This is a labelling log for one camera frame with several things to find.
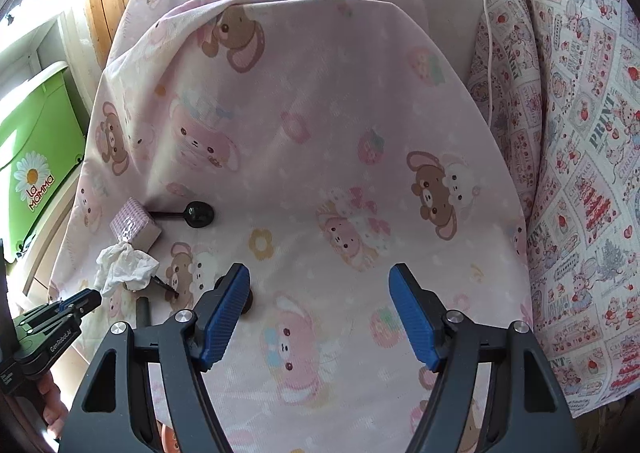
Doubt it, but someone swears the pink bear print bed sheet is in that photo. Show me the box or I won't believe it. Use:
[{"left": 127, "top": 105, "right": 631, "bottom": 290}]
[{"left": 47, "top": 0, "right": 533, "bottom": 453}]

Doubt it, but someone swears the black round object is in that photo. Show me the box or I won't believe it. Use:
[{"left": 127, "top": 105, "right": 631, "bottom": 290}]
[{"left": 215, "top": 275, "right": 255, "bottom": 317}]

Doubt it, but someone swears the black plastic spoon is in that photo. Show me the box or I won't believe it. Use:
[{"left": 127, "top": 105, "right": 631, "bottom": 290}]
[{"left": 145, "top": 202, "right": 217, "bottom": 228}]

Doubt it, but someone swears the white cable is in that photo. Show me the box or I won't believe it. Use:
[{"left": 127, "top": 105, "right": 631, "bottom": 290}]
[{"left": 469, "top": 0, "right": 502, "bottom": 134}]

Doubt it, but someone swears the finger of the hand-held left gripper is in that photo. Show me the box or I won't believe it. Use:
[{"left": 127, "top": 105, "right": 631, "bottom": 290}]
[{"left": 47, "top": 289, "right": 103, "bottom": 320}]

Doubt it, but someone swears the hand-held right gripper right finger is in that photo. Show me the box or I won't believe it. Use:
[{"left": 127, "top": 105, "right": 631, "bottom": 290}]
[{"left": 389, "top": 263, "right": 583, "bottom": 453}]

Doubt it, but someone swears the white tissue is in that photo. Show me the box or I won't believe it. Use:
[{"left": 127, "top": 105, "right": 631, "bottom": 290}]
[{"left": 95, "top": 241, "right": 160, "bottom": 298}]

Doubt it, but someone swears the red print patchwork quilt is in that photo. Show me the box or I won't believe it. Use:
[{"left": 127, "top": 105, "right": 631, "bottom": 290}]
[{"left": 467, "top": 0, "right": 640, "bottom": 419}]

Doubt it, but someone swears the pink checked small box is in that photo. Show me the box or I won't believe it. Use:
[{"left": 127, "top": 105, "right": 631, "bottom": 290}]
[{"left": 109, "top": 198, "right": 162, "bottom": 250}]

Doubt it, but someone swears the green plastic storage box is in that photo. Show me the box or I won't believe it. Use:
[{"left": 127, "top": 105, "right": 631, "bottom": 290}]
[{"left": 0, "top": 60, "right": 87, "bottom": 259}]

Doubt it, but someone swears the person's left hand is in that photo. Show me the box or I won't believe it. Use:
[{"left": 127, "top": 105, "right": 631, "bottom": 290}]
[{"left": 36, "top": 374, "right": 70, "bottom": 430}]

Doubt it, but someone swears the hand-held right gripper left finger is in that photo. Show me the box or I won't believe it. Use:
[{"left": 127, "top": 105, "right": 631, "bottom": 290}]
[{"left": 57, "top": 263, "right": 253, "bottom": 453}]

